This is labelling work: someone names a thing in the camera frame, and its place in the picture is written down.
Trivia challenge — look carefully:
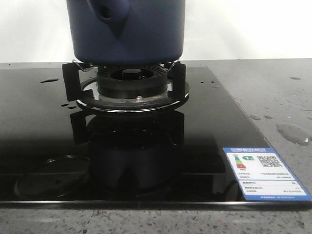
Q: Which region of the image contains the right black pot support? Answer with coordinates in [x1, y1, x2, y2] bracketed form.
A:
[62, 61, 189, 114]

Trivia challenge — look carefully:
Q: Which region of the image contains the blue cooking pot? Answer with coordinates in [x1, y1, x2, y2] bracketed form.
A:
[66, 0, 186, 66]

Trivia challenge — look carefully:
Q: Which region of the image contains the right gas burner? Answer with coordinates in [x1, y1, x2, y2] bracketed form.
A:
[97, 65, 168, 101]

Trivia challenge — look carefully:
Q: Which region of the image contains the black glass gas cooktop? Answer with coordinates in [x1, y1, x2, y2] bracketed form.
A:
[0, 67, 312, 210]

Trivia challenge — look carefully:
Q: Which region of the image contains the blue energy label sticker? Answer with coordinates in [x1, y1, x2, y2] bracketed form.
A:
[223, 147, 312, 202]

